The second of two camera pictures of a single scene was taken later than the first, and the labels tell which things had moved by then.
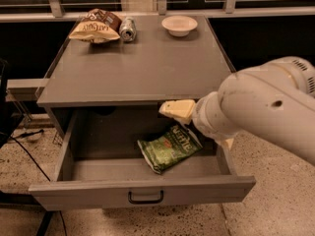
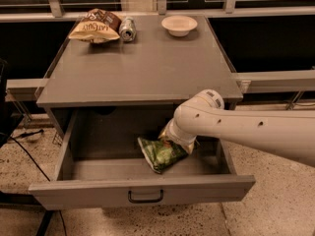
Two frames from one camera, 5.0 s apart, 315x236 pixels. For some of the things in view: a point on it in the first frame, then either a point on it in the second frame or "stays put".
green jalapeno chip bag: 163,149 stays put
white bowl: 179,25 stays put
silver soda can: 128,29 stays put
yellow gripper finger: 179,109 -> 165,139
